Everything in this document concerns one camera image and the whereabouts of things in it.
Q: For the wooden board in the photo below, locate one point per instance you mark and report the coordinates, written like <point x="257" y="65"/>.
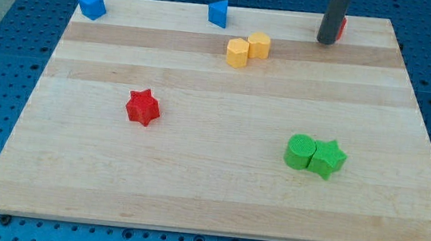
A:
<point x="213" y="162"/>

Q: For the yellow heart block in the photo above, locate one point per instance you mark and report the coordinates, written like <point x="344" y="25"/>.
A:
<point x="259" y="45"/>

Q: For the blue cube block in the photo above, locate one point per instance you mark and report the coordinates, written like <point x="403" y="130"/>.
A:
<point x="92" y="9"/>

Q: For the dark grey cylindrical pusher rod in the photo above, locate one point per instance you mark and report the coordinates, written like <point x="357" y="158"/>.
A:
<point x="332" y="21"/>

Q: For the green cylinder block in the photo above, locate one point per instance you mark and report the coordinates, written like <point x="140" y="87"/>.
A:
<point x="299" y="151"/>

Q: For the red star block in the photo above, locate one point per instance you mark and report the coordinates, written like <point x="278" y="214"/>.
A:
<point x="142" y="107"/>

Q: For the yellow hexagon block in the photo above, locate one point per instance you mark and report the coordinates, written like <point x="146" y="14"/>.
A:
<point x="237" y="52"/>

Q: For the red block behind rod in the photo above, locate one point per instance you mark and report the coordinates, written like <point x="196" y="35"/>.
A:
<point x="341" y="29"/>

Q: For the green star block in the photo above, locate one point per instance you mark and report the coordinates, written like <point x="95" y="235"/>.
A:
<point x="327" y="159"/>

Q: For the blue triangle block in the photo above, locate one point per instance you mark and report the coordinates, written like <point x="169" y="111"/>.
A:
<point x="217" y="13"/>

